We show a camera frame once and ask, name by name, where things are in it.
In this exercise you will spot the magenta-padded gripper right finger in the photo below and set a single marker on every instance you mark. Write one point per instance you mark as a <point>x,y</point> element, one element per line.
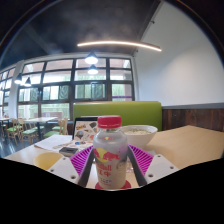
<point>160,168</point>

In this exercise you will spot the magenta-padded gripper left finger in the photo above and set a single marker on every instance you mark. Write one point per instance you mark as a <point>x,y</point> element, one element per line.
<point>65,168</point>

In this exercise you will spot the red-capped drink bottle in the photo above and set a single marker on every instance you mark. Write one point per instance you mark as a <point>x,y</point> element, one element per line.
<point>110,156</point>

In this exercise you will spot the small dark box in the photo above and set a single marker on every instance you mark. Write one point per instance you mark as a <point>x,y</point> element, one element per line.
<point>68,151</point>

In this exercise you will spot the white paper sheets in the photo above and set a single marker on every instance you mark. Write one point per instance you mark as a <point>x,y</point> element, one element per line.
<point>51,141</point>

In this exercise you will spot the white bowl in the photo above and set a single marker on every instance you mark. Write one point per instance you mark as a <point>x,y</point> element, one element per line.
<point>141,135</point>

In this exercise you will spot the sticker-covered black tablet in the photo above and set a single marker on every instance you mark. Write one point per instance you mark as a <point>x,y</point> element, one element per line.
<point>85,130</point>

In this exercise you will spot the wooden chairs with green seats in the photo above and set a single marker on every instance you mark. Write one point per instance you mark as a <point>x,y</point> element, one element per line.
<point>30,130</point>

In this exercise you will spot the wooden dining table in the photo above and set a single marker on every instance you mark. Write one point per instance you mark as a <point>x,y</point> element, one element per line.
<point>40,120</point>

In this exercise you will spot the green upholstered bench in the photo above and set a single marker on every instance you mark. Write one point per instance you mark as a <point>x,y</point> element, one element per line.
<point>140,111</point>

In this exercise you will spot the dark-framed grid window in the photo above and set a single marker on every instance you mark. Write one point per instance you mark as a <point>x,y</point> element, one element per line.
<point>56,90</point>

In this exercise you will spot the black pendant lamps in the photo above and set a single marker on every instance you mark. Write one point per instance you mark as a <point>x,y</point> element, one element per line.
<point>91,59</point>

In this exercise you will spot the curved linear ceiling light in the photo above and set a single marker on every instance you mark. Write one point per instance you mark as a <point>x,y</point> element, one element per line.
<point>120,43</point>

